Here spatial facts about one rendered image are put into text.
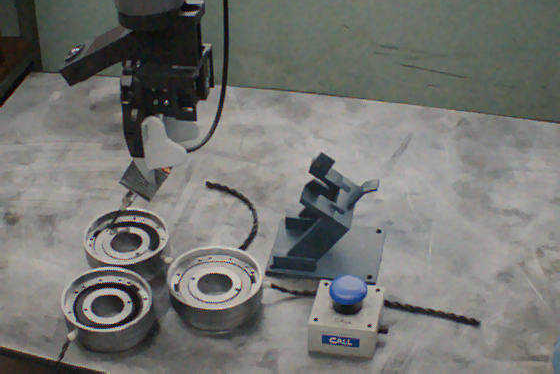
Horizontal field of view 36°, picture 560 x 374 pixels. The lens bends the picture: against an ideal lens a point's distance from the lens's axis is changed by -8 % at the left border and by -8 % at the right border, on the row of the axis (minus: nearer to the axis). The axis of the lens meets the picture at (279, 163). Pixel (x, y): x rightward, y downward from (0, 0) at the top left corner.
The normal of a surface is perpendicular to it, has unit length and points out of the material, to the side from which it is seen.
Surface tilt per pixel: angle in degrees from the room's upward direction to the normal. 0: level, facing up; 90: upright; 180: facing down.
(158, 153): 87
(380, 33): 90
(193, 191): 0
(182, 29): 90
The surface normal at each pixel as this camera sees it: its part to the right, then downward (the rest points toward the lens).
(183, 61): -0.20, 0.57
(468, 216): -0.02, -0.82
